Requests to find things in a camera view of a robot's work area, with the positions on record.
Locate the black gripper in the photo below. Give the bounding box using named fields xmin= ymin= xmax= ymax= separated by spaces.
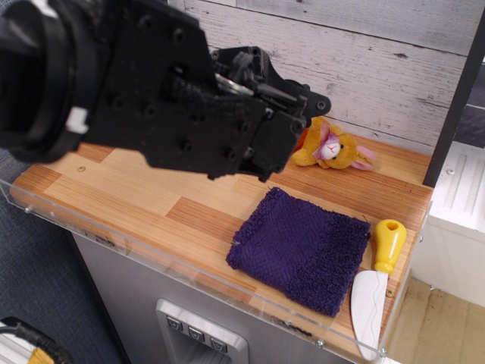
xmin=85 ymin=1 xmax=331 ymax=180

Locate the orange measuring cup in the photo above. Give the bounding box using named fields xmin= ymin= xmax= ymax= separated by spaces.
xmin=293 ymin=128 xmax=308 ymax=152

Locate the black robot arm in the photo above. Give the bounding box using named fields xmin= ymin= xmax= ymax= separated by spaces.
xmin=1 ymin=1 xmax=331 ymax=181

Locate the brown plush bunny toy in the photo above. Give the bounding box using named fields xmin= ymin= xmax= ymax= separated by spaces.
xmin=290 ymin=116 xmax=375 ymax=171

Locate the purple folded towel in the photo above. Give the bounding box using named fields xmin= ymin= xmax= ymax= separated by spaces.
xmin=226 ymin=187 xmax=371 ymax=317

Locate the grey cabinet front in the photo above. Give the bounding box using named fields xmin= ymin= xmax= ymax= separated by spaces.
xmin=71 ymin=231 xmax=365 ymax=364

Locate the white side cabinet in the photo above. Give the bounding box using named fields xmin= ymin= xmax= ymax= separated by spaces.
xmin=411 ymin=142 xmax=484 ymax=306

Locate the silver button panel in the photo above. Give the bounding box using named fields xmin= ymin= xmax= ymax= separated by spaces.
xmin=155 ymin=299 xmax=249 ymax=364

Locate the clear acrylic table guard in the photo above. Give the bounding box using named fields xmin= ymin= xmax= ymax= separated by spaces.
xmin=2 ymin=168 xmax=433 ymax=363

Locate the black right shelf post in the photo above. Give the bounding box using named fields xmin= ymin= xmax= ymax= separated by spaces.
xmin=423 ymin=11 xmax=484 ymax=187

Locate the yellow handled toy knife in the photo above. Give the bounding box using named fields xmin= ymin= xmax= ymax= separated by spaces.
xmin=350 ymin=219 xmax=407 ymax=362

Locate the black yellow cable bundle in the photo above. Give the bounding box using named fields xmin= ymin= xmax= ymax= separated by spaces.
xmin=0 ymin=316 xmax=73 ymax=364

